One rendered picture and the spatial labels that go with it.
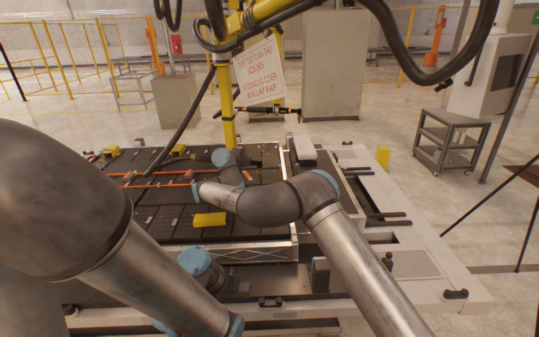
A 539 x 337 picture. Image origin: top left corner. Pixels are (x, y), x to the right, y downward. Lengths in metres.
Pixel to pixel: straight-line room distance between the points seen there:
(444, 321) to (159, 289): 2.27
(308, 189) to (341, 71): 5.28
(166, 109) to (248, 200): 5.40
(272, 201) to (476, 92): 3.20
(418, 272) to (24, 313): 1.42
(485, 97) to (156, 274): 3.53
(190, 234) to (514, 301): 2.45
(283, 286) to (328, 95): 5.01
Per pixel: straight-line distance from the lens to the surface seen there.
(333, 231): 0.70
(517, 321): 2.79
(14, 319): 0.49
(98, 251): 0.32
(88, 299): 1.50
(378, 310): 0.70
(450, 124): 4.03
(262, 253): 1.33
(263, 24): 1.11
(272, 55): 1.10
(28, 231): 0.30
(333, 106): 6.03
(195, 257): 0.80
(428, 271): 1.56
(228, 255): 1.34
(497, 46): 3.60
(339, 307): 1.31
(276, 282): 1.31
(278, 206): 0.67
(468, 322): 2.60
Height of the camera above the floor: 1.89
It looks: 28 degrees down
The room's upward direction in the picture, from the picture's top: 2 degrees counter-clockwise
